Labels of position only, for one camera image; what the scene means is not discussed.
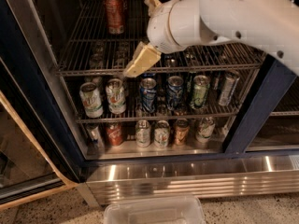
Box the white green 7up can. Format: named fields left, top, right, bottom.
left=79, top=82, right=103, bottom=119

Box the blue soda can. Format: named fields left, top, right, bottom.
left=166, top=76, right=184, bottom=110

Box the glass fridge door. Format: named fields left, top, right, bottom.
left=0, top=91, right=78, bottom=211

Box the white green soda can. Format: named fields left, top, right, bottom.
left=106, top=78, right=126, bottom=115

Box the orange brown can bottom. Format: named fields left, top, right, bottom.
left=174, top=119, right=190, bottom=146

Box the wire shelf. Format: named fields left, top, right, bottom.
left=64, top=75, right=247, bottom=125
left=57, top=0, right=265, bottom=77

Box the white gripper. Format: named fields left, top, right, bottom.
left=123, top=0, right=186, bottom=77

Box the red can bottom shelf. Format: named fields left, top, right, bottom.
left=106, top=122, right=123, bottom=146

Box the clear plastic bin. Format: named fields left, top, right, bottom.
left=104, top=195, right=206, bottom=224

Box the red coke can front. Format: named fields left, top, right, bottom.
left=104, top=0, right=125, bottom=35

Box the stainless fridge base grille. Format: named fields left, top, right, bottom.
left=86, top=155, right=299, bottom=204

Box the blue pepsi can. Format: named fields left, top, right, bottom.
left=139, top=77, right=157, bottom=113

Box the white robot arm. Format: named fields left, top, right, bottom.
left=123, top=0, right=299, bottom=77

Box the silver can bottom left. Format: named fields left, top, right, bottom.
left=86, top=123, right=103, bottom=147

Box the middle wire shelf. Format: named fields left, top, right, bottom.
left=64, top=75, right=247, bottom=125

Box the top wire shelf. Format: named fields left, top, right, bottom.
left=57, top=0, right=265, bottom=77

